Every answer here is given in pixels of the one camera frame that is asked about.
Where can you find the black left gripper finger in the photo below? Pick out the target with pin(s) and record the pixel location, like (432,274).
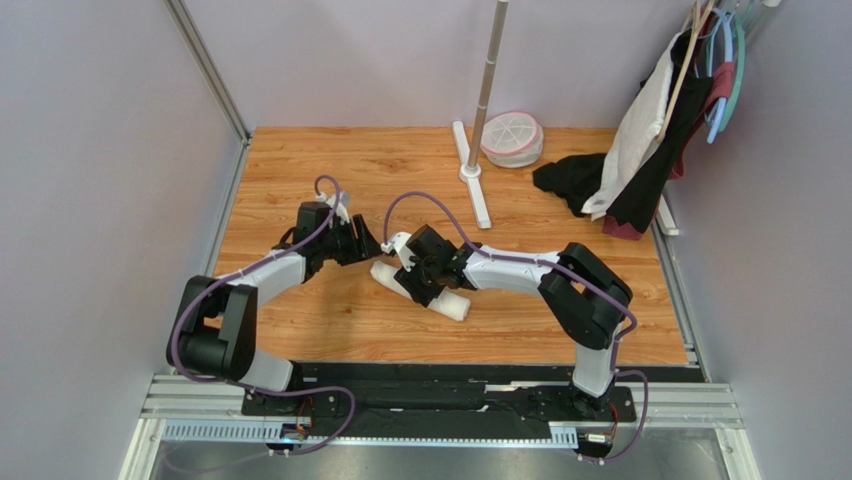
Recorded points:
(361,231)
(354,252)

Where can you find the white stand with metal pole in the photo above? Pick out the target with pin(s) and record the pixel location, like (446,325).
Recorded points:
(468,149)

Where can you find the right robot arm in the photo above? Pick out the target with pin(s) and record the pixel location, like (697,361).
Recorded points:
(588,300)

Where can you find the black hanging garment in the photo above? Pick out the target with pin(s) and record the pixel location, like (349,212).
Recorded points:
(634,209)

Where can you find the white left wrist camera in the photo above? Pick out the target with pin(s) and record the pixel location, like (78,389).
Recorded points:
(339,203)

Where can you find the dark red hanging garment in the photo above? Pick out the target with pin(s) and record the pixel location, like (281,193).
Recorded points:
(723,79)

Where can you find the blue plastic hanger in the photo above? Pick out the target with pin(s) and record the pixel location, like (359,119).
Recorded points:
(719,62)

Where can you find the white hanging towel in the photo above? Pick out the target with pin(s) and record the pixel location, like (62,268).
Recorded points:
(635,139)

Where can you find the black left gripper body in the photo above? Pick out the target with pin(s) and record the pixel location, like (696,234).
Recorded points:
(337,232)

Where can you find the wooden hanger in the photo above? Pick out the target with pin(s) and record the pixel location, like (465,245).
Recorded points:
(694,23)

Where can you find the white cloth napkin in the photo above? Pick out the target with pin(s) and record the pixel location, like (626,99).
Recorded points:
(448,304)

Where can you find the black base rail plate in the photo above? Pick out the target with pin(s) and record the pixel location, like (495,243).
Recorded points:
(435,402)

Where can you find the white mesh pink rimmed basket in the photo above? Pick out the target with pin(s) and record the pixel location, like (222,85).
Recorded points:
(512,140)

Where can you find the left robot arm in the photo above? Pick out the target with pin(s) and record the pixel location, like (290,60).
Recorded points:
(215,331)

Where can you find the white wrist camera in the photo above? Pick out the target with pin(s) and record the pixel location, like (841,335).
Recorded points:
(339,203)
(397,246)

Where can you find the aluminium frame rail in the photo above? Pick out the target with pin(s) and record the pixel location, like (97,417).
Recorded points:
(203,58)

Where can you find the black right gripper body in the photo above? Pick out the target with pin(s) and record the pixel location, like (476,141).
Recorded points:
(413,279)

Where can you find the black cloth on table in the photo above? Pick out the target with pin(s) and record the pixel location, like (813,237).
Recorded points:
(574,179)

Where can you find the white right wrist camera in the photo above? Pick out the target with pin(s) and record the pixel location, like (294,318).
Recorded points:
(397,246)

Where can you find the green plastic hanger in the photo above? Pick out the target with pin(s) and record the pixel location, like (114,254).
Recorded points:
(738,21)

